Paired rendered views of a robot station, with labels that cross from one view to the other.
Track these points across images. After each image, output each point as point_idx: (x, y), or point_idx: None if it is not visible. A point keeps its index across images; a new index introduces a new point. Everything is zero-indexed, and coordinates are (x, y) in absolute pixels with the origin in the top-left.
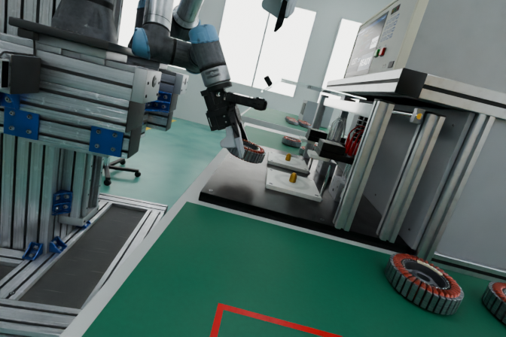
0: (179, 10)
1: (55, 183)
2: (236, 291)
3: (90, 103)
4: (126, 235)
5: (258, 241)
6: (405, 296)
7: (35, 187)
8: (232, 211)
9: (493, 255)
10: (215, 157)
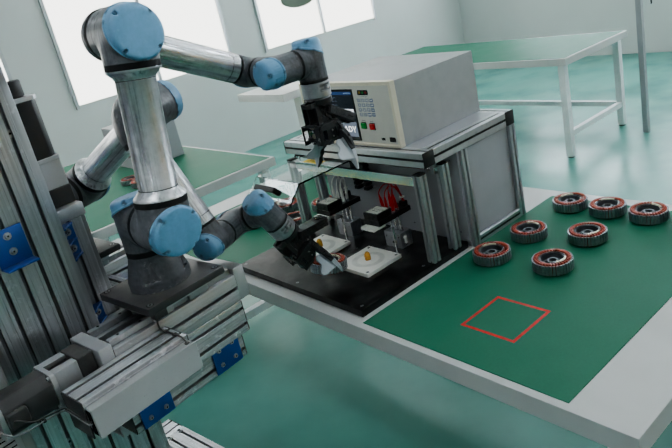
0: (97, 175)
1: None
2: (457, 318)
3: (216, 328)
4: None
5: (425, 302)
6: (493, 266)
7: None
8: (385, 305)
9: (499, 212)
10: (279, 294)
